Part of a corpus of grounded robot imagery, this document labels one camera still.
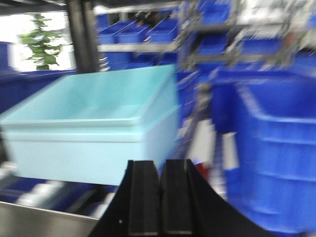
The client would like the large dark blue bin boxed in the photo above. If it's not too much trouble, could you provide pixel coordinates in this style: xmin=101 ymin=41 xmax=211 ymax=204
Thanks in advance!
xmin=211 ymin=71 xmax=316 ymax=234

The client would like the green plant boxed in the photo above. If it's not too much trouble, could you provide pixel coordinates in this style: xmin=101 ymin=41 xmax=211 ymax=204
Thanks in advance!
xmin=20 ymin=13 xmax=63 ymax=71

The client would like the dark rack upright post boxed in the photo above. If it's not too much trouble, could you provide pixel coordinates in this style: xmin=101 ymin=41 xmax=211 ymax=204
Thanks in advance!
xmin=65 ymin=0 xmax=100 ymax=74

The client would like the light blue plastic bin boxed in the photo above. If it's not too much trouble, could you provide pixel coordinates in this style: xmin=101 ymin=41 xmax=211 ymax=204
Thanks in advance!
xmin=0 ymin=65 xmax=178 ymax=131
xmin=2 ymin=107 xmax=179 ymax=186

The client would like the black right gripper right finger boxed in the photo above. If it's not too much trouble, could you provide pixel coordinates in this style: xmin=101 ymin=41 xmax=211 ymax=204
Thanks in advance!
xmin=160 ymin=159 xmax=274 ymax=237

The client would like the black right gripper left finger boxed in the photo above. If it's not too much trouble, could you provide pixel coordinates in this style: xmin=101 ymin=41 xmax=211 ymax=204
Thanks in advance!
xmin=89 ymin=160 xmax=160 ymax=237

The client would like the steel shelf front edge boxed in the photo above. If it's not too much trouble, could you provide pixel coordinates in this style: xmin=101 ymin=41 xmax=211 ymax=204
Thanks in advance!
xmin=0 ymin=202 xmax=99 ymax=237

